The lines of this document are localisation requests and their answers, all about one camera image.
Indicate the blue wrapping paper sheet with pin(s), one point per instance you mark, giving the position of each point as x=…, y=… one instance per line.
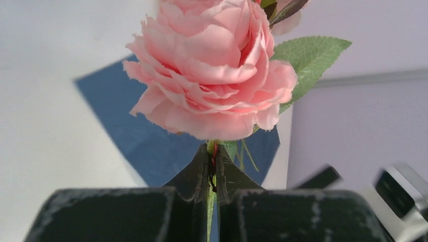
x=155, y=154

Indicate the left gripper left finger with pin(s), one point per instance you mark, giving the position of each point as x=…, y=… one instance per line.
x=177, y=211

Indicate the pink fake rose stem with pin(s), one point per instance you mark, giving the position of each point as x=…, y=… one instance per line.
x=212, y=70

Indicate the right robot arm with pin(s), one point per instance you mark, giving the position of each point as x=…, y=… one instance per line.
x=392, y=208

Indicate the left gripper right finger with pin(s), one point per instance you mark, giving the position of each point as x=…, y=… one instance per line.
x=308, y=212

